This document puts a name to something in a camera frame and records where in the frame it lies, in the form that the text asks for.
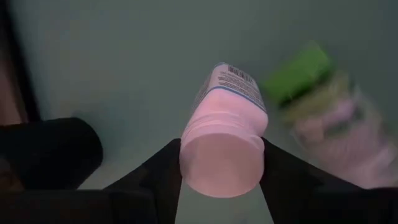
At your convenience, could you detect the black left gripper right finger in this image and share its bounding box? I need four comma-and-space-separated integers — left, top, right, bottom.
259, 136, 398, 224

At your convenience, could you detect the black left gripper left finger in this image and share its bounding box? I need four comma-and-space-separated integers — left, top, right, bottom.
103, 138, 183, 224

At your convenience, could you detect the white bottle blue-edged label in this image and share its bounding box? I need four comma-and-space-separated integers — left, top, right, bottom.
178, 62, 270, 199

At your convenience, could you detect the green-capped clear medicine bottle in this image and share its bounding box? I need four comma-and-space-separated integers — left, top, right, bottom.
261, 42, 398, 190

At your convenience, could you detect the green table mat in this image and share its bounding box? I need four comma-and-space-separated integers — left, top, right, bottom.
6, 0, 398, 224

